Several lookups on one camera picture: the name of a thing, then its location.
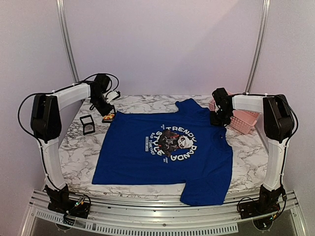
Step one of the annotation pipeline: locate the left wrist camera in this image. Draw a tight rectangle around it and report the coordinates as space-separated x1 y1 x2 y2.
105 90 121 103

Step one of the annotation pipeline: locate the blue printed t-shirt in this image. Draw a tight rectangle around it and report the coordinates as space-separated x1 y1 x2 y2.
92 99 233 206

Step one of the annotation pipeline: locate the right aluminium frame post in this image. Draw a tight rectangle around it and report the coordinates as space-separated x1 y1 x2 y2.
245 0 271 93

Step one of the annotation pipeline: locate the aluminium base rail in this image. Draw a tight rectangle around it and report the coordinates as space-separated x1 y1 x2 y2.
20 190 308 236

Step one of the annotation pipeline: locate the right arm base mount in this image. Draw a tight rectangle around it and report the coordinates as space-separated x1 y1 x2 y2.
237 197 283 221

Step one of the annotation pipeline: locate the aluminium frame post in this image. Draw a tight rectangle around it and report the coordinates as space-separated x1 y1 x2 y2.
56 0 80 83
245 0 271 93

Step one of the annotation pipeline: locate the left aluminium frame post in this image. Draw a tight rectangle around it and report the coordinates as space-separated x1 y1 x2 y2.
56 0 80 83

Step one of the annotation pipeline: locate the black brooch display box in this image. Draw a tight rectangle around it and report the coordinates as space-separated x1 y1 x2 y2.
102 113 116 123

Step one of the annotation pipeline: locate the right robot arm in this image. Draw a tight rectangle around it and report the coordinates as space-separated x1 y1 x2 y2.
210 88 298 214

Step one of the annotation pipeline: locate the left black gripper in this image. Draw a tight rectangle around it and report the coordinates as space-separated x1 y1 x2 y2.
91 93 113 117

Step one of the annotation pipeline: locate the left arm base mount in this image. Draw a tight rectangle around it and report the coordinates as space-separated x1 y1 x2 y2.
48 196 91 219

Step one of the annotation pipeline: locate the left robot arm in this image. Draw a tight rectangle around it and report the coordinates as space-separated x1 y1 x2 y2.
31 73 116 192

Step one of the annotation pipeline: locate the pink plastic basket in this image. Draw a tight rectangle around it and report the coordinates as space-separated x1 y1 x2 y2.
209 88 263 134

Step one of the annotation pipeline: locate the orange yellow flower brooch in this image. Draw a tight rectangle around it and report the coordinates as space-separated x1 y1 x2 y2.
103 113 115 120

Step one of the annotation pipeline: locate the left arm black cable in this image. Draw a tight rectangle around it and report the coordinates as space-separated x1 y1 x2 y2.
18 72 121 187

